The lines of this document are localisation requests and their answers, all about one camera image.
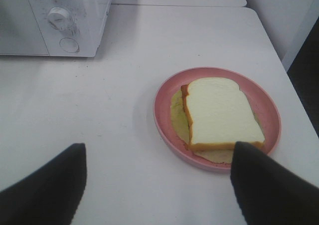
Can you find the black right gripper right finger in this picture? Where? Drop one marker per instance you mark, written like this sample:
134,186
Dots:
269,194

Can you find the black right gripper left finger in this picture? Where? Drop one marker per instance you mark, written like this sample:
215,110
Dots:
49,195

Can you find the white bread sandwich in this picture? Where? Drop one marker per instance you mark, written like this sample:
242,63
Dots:
210,115

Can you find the pink round plate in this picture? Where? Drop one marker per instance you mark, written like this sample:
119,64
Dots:
261,103

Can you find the round door release button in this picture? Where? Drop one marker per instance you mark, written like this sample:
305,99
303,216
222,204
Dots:
69,45

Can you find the white microwave door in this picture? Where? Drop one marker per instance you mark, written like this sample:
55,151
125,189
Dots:
19,31

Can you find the white timer knob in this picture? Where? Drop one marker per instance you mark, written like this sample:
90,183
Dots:
61,19

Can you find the white microwave oven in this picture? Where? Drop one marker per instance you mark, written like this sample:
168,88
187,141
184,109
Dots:
90,18

